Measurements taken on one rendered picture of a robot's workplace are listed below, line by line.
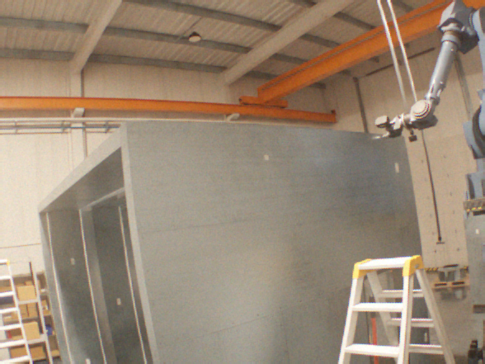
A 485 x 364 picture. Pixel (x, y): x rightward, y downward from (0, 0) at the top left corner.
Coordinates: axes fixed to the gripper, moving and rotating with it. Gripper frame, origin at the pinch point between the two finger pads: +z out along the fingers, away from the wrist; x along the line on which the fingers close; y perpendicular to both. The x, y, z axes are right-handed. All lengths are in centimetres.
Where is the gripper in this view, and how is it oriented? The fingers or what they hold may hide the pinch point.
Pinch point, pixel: (388, 126)
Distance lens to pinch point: 328.3
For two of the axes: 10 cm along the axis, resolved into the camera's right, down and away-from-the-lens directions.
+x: -2.7, 8.8, -3.8
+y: -7.4, -4.4, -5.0
